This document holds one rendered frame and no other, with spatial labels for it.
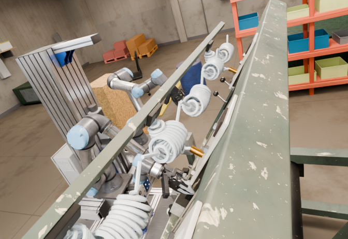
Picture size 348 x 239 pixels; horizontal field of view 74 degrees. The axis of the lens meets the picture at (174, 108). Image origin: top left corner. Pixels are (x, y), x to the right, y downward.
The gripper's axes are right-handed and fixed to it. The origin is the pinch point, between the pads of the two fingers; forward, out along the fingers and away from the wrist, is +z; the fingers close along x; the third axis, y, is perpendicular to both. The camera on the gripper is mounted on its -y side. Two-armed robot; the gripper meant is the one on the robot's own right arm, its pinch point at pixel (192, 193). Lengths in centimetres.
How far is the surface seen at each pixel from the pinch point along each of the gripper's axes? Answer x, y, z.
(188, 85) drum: 141, 312, -66
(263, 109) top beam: -82, -34, -3
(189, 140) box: 45, 79, -15
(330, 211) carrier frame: 46, 80, 117
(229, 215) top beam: -82, -57, -5
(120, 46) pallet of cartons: 409, 788, -490
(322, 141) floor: 56, 197, 133
